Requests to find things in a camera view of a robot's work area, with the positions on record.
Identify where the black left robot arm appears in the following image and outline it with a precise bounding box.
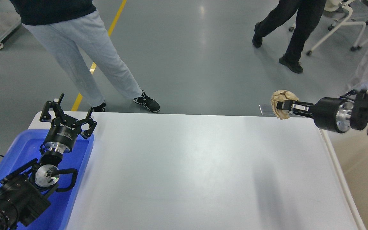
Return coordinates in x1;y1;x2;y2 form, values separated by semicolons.
0;94;97;230

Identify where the brown paper ball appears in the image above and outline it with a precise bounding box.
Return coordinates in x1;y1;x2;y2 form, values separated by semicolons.
271;90;299;120

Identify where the beige plastic bin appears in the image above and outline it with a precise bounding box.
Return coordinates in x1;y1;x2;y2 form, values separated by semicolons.
322;130;368;230

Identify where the person in grey trousers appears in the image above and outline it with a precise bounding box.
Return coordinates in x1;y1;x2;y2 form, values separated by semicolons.
11;0;160;113

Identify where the blue plastic bin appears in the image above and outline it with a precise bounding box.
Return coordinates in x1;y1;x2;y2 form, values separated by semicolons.
0;129;95;230

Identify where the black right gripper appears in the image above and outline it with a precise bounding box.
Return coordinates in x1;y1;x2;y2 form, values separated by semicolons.
276;97;354;134

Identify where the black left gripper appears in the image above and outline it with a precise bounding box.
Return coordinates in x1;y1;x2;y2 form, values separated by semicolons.
39;93;97;153

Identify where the left metal floor plate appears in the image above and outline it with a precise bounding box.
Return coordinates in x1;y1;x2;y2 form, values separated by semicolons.
259;104;275;116

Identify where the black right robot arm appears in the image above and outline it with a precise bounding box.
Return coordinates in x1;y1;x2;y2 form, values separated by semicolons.
271;89;368;136

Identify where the person in black trousers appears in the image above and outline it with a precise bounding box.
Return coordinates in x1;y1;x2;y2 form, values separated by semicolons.
252;0;327;74

